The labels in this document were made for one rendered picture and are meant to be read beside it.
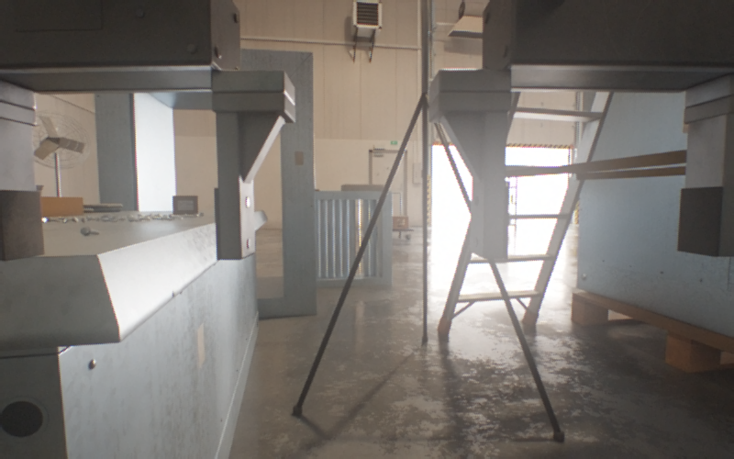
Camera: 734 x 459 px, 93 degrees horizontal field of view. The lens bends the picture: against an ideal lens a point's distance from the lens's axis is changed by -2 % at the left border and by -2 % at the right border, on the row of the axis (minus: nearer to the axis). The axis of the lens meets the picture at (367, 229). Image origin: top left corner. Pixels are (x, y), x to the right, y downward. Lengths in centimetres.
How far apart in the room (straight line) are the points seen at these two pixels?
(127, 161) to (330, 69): 865
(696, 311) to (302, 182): 199
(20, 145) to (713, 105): 41
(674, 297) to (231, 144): 202
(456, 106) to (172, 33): 15
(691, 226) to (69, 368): 47
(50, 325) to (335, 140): 991
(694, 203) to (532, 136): 1177
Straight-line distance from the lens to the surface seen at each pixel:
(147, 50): 23
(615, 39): 24
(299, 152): 220
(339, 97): 1042
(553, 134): 1245
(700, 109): 30
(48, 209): 140
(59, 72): 26
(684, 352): 198
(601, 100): 181
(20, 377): 40
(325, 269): 302
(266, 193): 1005
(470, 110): 21
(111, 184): 245
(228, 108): 21
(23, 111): 30
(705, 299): 202
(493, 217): 21
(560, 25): 23
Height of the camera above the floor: 69
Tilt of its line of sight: 4 degrees down
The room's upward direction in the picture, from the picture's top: straight up
